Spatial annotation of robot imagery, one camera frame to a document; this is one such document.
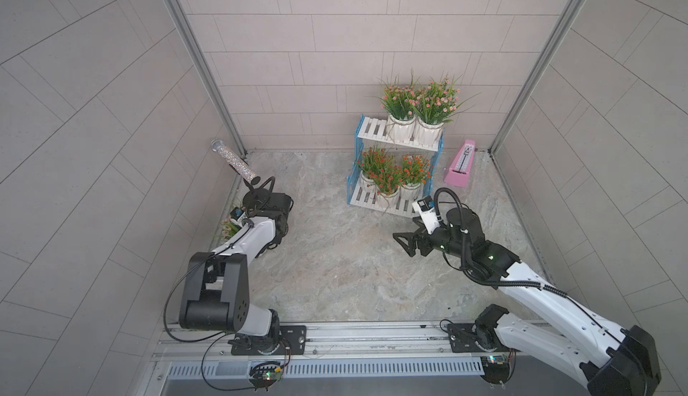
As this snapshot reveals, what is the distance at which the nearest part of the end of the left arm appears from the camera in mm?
650

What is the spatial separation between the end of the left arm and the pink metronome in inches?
25.0

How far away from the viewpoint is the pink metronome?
0.97 m
